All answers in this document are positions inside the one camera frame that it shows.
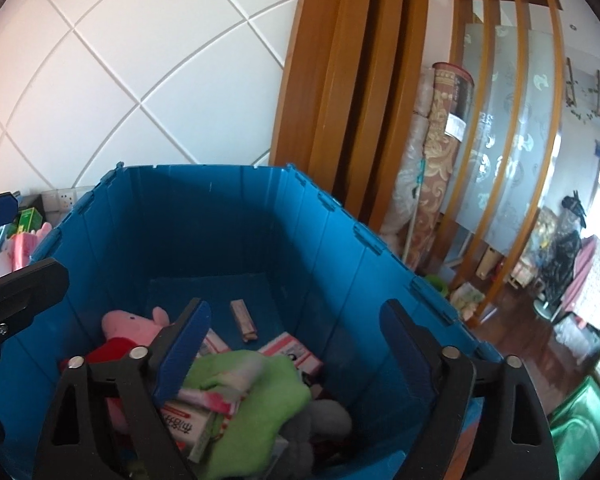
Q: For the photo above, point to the dark green frog plush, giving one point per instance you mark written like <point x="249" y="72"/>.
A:
<point x="0" y="232"/>

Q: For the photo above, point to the rolled patterned carpets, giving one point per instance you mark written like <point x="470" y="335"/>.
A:
<point x="440" y="160"/>

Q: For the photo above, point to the green plastic bin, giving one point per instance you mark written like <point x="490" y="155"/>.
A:
<point x="580" y="430"/>

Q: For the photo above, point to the blue plastic crate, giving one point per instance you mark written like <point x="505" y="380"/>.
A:
<point x="205" y="230"/>

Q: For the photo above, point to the pig plush with red dress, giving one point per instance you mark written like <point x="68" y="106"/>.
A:
<point x="125" y="325"/>

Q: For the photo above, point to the white wall socket panel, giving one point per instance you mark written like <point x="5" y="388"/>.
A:
<point x="62" y="199"/>

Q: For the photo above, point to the wooden frame post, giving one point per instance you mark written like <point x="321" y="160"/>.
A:
<point x="350" y="85"/>

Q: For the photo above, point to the pink cloth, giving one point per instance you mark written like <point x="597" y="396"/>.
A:
<point x="587" y="275"/>

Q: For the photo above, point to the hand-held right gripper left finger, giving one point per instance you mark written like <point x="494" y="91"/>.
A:
<point x="182" y="347"/>

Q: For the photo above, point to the grey plush toy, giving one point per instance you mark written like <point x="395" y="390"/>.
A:
<point x="315" y="425"/>

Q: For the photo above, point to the green plush costume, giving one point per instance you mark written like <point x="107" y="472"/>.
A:
<point x="260" y="400"/>

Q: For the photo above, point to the small brown packet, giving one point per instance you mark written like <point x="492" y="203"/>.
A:
<point x="242" y="320"/>

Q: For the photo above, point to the black bag heap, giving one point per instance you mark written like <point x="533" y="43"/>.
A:
<point x="562" y="255"/>

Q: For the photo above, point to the wooden partition screen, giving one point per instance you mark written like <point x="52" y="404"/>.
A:
<point x="510" y="135"/>

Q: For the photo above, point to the small green box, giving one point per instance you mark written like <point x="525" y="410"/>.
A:
<point x="30" y="220"/>

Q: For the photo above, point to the pink striped tissue pack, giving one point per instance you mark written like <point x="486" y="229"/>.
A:
<point x="212" y="400"/>

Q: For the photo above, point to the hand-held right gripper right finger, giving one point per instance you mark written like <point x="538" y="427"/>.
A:
<point x="405" y="345"/>

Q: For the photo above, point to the green bowl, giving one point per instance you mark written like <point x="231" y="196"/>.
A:
<point x="436" y="285"/>

